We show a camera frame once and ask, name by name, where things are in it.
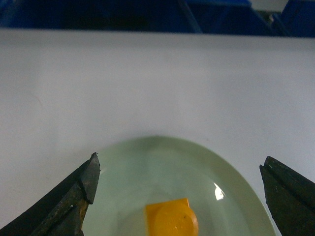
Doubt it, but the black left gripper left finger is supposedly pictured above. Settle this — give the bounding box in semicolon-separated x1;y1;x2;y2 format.
0;152;100;236

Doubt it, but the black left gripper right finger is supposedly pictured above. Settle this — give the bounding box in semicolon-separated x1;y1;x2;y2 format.
259;156;315;236

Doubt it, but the yellow toy building block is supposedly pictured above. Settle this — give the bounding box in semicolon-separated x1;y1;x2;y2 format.
144;198;199;236

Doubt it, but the pale green plate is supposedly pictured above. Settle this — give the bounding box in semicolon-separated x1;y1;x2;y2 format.
83;137;275;236

